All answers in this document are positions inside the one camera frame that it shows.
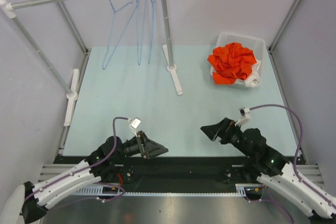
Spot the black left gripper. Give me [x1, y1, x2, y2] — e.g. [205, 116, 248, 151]
[111, 130, 167, 161]

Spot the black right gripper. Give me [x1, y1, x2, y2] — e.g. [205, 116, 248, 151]
[200, 117, 254, 159]

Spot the white t shirt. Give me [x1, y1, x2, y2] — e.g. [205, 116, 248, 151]
[235, 60, 262, 88]

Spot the orange t shirt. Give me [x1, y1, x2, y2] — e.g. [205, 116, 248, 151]
[207, 42, 257, 85]

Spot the blue wire hanger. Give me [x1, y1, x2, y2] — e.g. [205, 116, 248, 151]
[148, 0, 155, 64]

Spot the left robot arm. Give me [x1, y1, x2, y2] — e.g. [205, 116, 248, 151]
[20, 131, 169, 223]

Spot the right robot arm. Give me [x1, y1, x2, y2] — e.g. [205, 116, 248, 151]
[201, 118, 335, 223]

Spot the white plastic basket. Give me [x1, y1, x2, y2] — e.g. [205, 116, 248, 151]
[207, 32, 266, 88]

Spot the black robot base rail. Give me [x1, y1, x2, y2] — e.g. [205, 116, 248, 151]
[52, 155, 266, 201]

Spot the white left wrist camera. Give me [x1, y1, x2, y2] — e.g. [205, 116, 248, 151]
[128, 118, 141, 136]

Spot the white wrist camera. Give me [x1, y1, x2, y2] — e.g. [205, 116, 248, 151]
[235, 108, 251, 127]
[128, 118, 141, 136]

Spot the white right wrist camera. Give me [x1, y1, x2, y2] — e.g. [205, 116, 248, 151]
[235, 108, 251, 127]

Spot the grey slotted cable duct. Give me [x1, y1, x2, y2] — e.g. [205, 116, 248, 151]
[72, 184, 265, 198]

